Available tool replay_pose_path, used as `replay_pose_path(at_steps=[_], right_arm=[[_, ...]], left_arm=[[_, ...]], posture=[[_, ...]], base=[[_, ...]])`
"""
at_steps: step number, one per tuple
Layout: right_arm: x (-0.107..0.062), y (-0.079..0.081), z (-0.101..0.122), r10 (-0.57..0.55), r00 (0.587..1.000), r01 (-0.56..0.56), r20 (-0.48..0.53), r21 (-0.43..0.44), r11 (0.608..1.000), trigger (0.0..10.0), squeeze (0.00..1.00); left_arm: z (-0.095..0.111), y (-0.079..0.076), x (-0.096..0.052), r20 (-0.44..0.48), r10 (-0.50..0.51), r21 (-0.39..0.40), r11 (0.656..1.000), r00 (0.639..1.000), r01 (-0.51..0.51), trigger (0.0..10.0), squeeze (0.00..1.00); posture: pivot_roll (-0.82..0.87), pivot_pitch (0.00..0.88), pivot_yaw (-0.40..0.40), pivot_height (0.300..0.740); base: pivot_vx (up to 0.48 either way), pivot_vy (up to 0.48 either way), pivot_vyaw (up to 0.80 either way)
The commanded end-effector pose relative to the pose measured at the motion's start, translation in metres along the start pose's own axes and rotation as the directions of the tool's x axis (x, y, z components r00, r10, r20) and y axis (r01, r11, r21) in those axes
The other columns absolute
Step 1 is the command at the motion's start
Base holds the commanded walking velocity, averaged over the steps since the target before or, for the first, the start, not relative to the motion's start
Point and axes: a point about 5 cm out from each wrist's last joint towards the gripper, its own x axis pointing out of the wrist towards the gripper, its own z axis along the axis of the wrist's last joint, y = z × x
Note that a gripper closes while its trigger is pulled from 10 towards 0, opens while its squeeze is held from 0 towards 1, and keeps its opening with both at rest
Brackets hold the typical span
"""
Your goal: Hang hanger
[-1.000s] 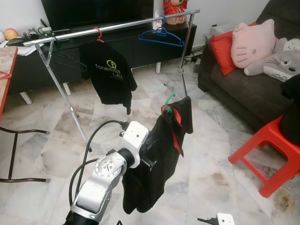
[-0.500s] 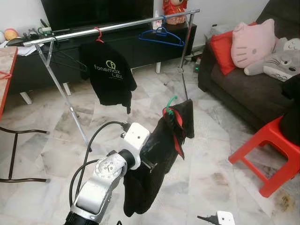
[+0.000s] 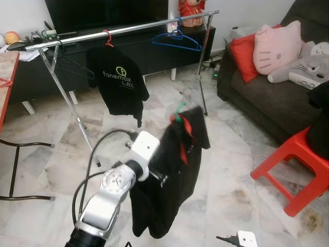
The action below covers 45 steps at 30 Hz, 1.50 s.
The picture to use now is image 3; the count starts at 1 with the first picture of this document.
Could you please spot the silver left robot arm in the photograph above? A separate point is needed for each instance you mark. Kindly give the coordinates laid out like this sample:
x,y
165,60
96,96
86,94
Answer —
x,y
103,206

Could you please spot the pink cat face pillow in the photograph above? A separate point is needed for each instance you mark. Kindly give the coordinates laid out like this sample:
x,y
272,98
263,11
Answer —
x,y
277,49

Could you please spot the red plastic stool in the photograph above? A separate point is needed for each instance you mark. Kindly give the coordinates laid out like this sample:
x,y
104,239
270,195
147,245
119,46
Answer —
x,y
298,149

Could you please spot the blue plastic hanger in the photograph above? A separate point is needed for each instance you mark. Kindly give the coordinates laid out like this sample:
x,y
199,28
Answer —
x,y
177,34

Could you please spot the red plastic hanger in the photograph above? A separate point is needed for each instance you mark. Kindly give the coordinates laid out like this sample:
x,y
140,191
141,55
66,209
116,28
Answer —
x,y
108,43

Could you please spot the black metal table frame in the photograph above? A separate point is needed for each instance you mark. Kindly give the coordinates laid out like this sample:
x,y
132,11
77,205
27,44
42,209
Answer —
x,y
16,170

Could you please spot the grey sleeping totoro plush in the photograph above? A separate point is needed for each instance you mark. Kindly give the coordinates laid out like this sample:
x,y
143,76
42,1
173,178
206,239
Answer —
x,y
318,49

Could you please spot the black television console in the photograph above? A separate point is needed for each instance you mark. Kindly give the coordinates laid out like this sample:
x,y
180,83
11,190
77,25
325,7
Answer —
x,y
154,56

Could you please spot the black shirt with fonemax print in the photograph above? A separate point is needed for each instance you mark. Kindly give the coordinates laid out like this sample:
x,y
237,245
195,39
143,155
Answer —
x,y
118,87

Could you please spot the red cushion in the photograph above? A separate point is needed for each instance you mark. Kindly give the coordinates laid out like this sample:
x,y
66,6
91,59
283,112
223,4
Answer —
x,y
241,56

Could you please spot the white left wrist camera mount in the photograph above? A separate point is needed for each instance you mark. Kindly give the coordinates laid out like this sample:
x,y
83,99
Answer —
x,y
145,146

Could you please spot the silver metal clothes rack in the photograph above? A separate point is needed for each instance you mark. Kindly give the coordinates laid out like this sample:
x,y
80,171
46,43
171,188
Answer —
x,y
128,28

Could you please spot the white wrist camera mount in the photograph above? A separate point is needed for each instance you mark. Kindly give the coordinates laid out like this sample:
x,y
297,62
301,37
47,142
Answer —
x,y
145,146
248,239

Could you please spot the grey open-eyed totoro plush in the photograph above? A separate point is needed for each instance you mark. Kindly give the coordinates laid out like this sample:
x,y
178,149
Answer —
x,y
303,72

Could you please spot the black shirt with red collar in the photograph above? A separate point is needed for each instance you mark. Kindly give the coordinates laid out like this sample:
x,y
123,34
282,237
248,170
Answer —
x,y
164,200

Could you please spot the red laughing buddha statue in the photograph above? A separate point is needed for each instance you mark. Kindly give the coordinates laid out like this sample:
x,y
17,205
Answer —
x,y
191,13

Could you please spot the orange round toy figure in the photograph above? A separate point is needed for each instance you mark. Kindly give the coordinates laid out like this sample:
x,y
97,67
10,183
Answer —
x,y
12,37

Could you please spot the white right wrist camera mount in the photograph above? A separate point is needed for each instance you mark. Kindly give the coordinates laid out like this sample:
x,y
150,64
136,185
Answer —
x,y
248,239

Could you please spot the grey charger with green light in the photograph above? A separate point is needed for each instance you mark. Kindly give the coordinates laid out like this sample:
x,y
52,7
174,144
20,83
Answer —
x,y
215,74

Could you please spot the dark grey fabric sofa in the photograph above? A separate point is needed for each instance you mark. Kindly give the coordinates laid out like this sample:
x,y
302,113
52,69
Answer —
x,y
267,103

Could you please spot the black flat television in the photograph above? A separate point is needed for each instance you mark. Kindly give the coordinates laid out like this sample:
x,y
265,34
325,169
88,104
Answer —
x,y
103,15

